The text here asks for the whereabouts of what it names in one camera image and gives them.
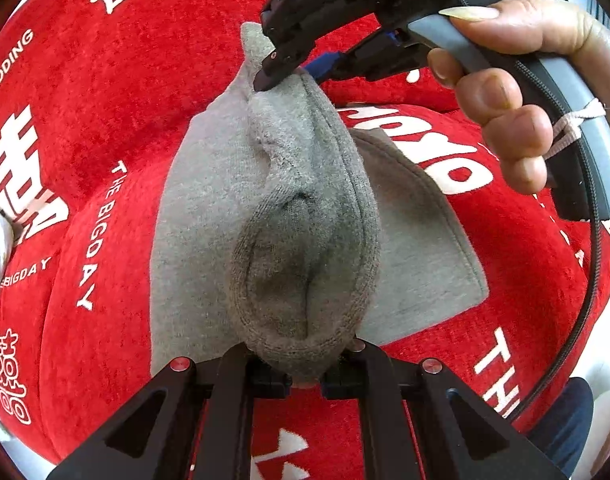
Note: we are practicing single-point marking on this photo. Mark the person's dark blue trousers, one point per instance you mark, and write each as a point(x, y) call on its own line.
point(560, 420)

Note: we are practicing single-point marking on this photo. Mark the person's right hand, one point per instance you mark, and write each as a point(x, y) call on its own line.
point(515, 130)

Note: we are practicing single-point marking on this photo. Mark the grey fleece garment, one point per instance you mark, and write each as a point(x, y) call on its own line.
point(210, 210)

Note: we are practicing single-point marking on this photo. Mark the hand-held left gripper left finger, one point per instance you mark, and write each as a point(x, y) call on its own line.
point(272, 382)

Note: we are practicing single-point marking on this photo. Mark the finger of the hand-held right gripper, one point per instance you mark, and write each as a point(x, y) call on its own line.
point(322, 65)
point(280, 67)

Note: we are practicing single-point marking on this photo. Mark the red printed blanket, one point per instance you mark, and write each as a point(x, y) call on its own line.
point(110, 110)

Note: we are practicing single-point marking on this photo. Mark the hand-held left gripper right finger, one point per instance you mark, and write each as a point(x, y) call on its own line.
point(335, 382)

